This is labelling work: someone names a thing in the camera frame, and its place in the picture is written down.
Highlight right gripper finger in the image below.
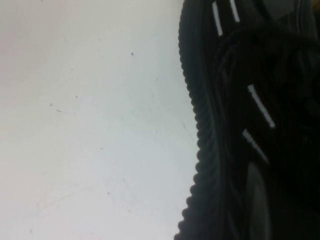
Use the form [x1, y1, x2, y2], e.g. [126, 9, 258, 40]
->
[244, 161, 273, 240]

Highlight black knit sneaker white stripes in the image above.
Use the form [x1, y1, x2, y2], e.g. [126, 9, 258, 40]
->
[173, 0, 320, 240]

